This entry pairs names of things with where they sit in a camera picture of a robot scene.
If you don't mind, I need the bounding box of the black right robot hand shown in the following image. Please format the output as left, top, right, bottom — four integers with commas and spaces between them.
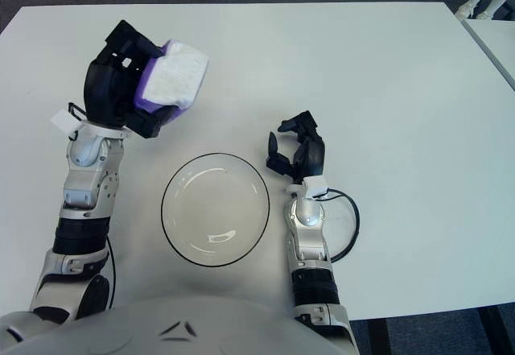
265, 109, 327, 185

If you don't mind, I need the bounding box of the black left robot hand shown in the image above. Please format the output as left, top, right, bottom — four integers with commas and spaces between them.
83, 19, 182, 139

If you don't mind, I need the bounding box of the purple tissue paper pack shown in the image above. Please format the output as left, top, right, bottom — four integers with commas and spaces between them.
134, 39, 210, 115

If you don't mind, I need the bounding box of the white plate black rim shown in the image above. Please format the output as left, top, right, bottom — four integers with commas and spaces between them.
160, 152, 271, 268

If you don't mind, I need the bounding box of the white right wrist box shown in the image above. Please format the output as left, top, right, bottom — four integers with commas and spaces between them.
303, 176, 328, 200

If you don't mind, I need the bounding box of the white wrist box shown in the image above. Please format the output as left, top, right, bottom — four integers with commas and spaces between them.
303, 176, 328, 200
51, 109, 80, 135

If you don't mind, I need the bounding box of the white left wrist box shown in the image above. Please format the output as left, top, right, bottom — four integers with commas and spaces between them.
51, 109, 80, 135

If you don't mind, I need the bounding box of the black table leg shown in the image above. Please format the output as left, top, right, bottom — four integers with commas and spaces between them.
365, 318, 391, 355
478, 305, 514, 355

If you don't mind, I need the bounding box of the white side table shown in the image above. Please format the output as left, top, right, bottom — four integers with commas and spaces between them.
460, 17, 515, 90

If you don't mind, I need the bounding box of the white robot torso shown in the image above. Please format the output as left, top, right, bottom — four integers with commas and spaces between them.
0, 295, 359, 355

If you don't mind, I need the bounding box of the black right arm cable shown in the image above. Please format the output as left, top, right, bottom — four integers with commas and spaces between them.
323, 188, 361, 262

